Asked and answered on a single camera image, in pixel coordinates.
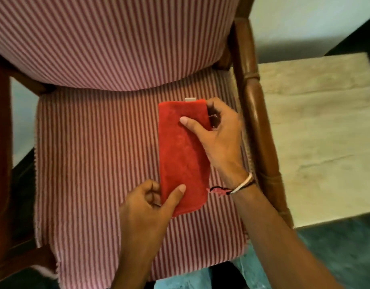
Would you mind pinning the person's right hand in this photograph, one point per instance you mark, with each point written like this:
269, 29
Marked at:
224, 147

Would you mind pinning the blue jeans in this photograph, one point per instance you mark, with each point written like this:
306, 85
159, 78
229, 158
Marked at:
209, 276

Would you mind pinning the person's right forearm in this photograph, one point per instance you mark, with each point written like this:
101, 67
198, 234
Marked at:
278, 237

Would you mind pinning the person's left thumb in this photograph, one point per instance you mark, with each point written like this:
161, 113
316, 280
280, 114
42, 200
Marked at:
176, 198

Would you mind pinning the person's left forearm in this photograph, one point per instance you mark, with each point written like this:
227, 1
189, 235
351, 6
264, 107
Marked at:
133, 269

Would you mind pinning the red white striped back cushion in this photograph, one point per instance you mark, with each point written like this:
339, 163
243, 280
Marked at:
112, 39

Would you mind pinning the white black thread wristband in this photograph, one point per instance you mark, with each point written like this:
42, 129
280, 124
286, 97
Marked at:
242, 183

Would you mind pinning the wooden armchair frame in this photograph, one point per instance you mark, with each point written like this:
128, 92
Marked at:
255, 117

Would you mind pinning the person's right thumb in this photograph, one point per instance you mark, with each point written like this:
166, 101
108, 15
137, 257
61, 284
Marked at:
194, 125

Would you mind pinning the beige stone bench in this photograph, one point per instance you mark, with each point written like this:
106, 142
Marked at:
320, 138

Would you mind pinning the red cloth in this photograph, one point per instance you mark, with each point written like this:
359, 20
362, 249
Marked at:
182, 156

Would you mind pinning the red white striped seat cushion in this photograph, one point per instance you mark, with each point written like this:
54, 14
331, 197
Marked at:
100, 153

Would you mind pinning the person's left hand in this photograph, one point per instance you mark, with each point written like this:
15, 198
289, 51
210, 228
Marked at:
142, 216

